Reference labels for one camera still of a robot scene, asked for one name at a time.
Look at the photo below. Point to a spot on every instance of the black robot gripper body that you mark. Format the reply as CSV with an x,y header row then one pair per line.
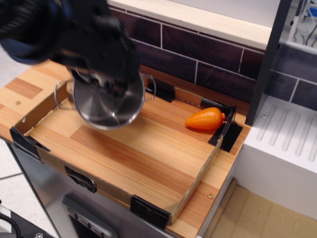
x,y
93,42

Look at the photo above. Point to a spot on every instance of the stainless steel metal pot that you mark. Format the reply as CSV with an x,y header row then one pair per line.
x,y
104,103

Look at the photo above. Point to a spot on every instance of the white dish drainer counter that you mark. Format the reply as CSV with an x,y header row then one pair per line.
x,y
278,160

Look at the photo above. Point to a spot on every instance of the dark tiled backsplash shelf unit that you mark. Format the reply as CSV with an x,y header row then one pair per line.
x,y
229,56

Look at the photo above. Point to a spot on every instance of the orange plastic toy carrot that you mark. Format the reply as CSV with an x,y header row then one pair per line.
x,y
207,119

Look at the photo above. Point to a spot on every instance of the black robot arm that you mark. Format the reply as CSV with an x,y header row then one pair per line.
x,y
29,29

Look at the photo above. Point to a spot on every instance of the cardboard fence with black tape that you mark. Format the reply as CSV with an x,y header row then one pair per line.
x,y
155,167

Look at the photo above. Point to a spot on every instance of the grey toy oven front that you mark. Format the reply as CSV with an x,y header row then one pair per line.
x,y
76,212

